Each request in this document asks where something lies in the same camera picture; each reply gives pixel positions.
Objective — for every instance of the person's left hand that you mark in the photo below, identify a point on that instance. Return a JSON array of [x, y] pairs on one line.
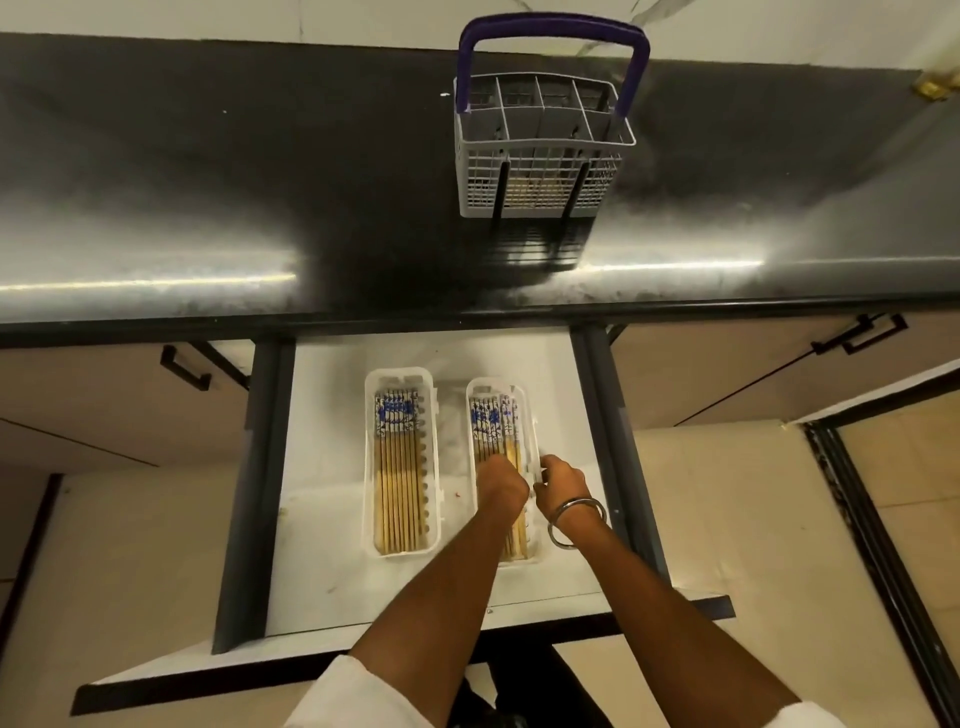
[[502, 491]]

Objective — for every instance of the person's right hand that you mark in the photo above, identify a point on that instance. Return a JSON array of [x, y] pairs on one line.
[[566, 484]]

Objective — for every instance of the person's left fingers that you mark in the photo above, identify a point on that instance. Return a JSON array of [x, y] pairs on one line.
[[501, 465]]

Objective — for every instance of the person's right fingers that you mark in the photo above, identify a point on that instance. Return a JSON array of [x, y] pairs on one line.
[[551, 471]]

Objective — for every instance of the white plastic tray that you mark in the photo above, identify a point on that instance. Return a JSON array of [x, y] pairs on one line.
[[397, 379], [491, 386]]

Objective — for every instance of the person's right forearm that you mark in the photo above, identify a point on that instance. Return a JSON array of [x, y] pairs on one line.
[[660, 622]]

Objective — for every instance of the person's left forearm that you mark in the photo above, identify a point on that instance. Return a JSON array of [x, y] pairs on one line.
[[442, 600]]

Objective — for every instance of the row of blue-patterned chopsticks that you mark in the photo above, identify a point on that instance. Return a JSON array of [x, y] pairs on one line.
[[491, 427], [397, 487]]

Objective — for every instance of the silver bangle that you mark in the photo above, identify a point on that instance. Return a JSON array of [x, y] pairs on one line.
[[592, 504]]

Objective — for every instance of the white drawer with dark sides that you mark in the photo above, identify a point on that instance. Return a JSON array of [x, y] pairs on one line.
[[322, 450]]

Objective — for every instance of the beige cabinet door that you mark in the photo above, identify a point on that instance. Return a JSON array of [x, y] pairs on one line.
[[735, 375], [90, 405]]

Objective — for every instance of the dark trousers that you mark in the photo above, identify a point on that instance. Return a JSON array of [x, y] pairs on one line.
[[540, 697]]

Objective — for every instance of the bundle of wooden chopsticks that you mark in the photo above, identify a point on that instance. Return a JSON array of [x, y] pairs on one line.
[[536, 193]]

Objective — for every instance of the white sleeve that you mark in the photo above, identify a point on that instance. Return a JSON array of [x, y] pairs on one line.
[[806, 716], [352, 697]]

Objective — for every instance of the brass fitting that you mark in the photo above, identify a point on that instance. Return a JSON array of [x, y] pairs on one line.
[[936, 84]]

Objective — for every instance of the black door frame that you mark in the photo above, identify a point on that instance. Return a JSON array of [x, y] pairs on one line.
[[877, 562]]

